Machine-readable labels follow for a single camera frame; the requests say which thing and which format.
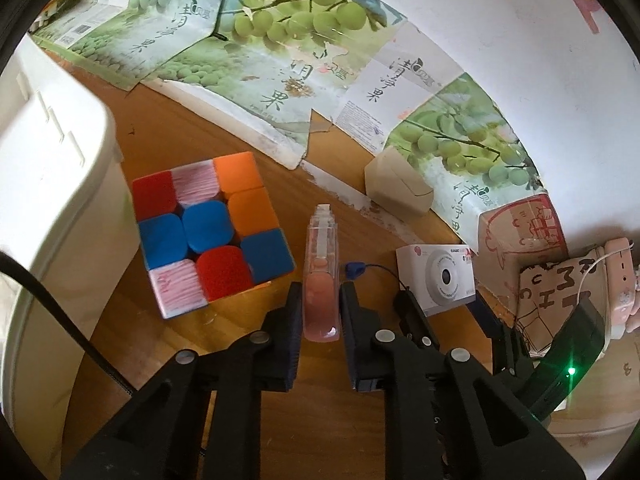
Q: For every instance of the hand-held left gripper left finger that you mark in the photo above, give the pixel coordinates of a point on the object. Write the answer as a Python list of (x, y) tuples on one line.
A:
[(295, 340)]

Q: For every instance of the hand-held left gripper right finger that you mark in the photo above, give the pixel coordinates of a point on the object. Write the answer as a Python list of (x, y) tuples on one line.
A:
[(350, 340)]

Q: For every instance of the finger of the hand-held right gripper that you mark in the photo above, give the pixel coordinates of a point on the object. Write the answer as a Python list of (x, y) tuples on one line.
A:
[(415, 322), (505, 350)]

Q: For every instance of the white camera box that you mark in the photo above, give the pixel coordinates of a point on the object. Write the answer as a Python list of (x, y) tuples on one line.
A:
[(440, 277)]

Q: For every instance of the pink clear spray bottle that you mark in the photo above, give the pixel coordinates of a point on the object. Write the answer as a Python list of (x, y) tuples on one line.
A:
[(321, 295)]

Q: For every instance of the brown lettered cardboard box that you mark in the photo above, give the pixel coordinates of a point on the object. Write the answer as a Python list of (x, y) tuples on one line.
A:
[(550, 295)]

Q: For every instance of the pink handheld device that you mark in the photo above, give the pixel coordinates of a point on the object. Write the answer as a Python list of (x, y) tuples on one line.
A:
[(620, 280)]

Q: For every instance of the red print cardboard box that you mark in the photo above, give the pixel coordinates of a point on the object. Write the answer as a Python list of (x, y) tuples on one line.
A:
[(525, 232)]

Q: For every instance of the small beige box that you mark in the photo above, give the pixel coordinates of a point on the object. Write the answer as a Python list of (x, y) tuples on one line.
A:
[(395, 185)]

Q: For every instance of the multicoloured puzzle cube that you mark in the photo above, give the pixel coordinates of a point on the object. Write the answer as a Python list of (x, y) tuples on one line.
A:
[(207, 230)]

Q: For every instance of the white plastic storage box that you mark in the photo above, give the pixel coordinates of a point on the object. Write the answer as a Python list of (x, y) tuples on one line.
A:
[(50, 210)]

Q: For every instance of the green grape print cardboard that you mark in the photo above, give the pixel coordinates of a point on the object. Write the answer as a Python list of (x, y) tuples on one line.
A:
[(280, 60)]

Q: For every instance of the pink wall sticker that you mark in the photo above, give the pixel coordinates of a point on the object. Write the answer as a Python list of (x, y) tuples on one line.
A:
[(582, 2)]

